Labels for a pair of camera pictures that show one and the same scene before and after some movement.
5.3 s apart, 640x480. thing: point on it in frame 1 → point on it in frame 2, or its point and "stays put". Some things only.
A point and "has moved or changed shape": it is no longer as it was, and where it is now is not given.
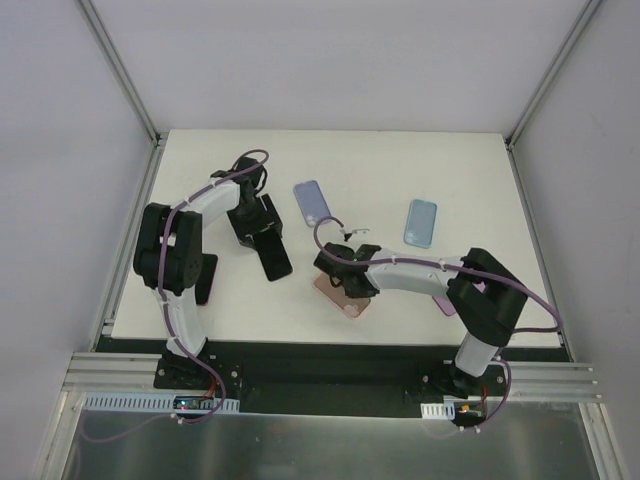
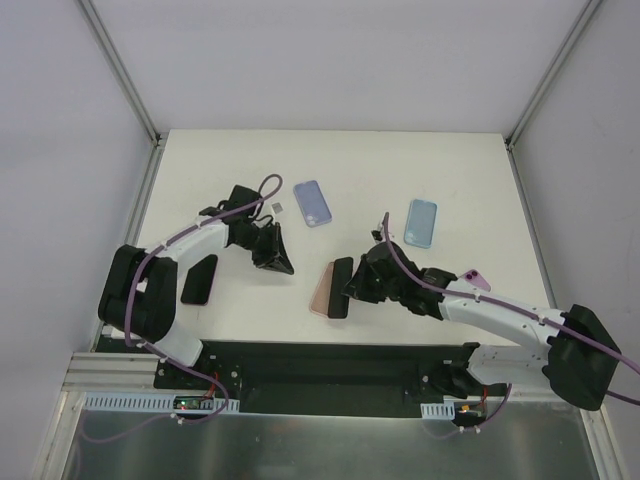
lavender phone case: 311,202 stays put
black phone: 272,252 has moved or changed shape
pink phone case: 353,306 → 320,302
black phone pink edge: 203,288 stays put
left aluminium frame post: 121,72 stays put
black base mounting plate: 328,377 stays put
